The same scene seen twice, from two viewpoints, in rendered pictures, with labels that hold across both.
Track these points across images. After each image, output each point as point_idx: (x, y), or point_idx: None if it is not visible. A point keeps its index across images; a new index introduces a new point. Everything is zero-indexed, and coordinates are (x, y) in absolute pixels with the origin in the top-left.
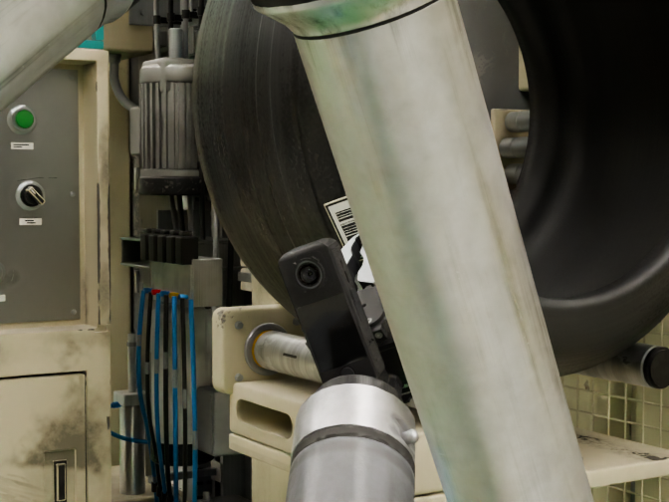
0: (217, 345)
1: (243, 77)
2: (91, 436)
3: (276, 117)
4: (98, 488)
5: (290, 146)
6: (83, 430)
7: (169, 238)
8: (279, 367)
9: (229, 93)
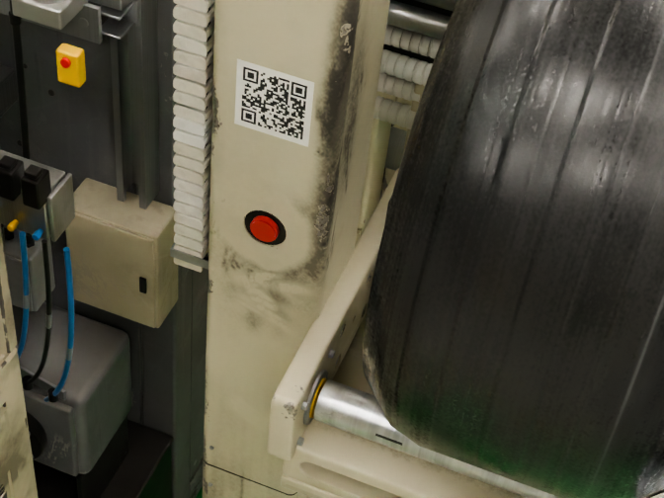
0: (284, 430)
1: (549, 404)
2: (16, 447)
3: (614, 460)
4: (26, 476)
5: (622, 478)
6: (13, 451)
7: (4, 175)
8: (362, 437)
9: (511, 402)
